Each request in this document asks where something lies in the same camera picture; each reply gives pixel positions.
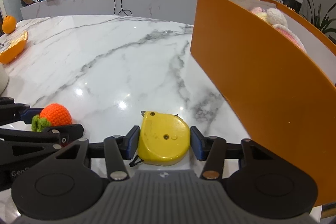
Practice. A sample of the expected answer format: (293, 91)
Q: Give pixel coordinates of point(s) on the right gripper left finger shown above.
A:
(118, 149)

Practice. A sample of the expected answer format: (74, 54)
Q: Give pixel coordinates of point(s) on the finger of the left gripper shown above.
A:
(27, 115)

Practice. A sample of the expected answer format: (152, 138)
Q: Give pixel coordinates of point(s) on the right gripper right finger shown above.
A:
(211, 150)

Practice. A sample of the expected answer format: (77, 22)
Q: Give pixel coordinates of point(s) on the crocheted orange fruit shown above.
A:
(52, 115)

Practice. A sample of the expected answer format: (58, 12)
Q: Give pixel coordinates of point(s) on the yellow tape measure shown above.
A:
(164, 139)

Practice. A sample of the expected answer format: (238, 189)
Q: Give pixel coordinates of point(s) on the crocheted pink white bunny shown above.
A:
(277, 20)

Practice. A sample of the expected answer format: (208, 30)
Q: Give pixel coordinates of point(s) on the white pink bottle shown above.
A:
(3, 79)

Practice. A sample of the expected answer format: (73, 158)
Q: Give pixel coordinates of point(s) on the orange peel piece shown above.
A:
(14, 48)

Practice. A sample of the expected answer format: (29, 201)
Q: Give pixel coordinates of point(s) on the large orange storage box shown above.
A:
(284, 97)

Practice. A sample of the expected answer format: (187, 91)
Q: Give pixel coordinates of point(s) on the whole orange fruit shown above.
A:
(9, 24)

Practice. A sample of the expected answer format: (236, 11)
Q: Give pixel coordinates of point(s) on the long white sideboard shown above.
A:
(181, 11)

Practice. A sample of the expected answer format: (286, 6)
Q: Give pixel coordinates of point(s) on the potted green plant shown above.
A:
(316, 19)

